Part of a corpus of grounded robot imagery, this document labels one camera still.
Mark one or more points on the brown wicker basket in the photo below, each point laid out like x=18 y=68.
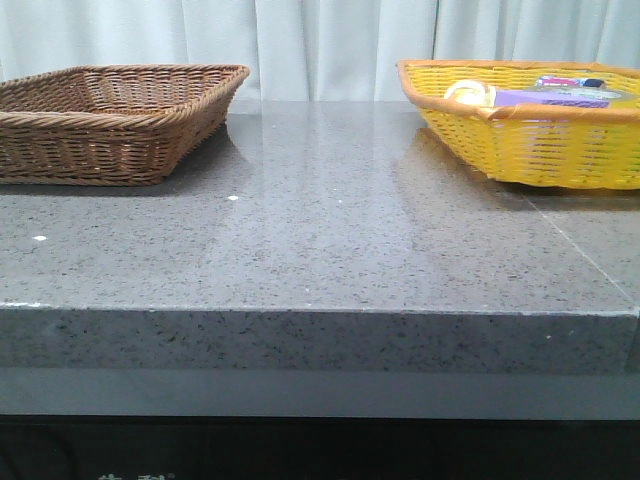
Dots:
x=113 y=125

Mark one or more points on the pink labelled can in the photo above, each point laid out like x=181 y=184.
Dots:
x=551 y=81

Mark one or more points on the yellow woven basket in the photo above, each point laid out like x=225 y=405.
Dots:
x=537 y=145

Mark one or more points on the white curtain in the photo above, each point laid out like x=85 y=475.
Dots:
x=313 y=50

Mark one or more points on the yellow tape roll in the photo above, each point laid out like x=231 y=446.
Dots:
x=590 y=92

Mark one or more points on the purple foam cube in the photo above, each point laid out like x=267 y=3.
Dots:
x=517 y=97

